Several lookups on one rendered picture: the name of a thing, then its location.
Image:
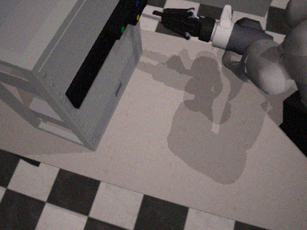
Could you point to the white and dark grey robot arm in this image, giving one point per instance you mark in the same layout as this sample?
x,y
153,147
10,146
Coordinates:
x,y
272,67

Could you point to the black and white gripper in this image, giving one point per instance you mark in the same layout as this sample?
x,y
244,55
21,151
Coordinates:
x,y
184,26

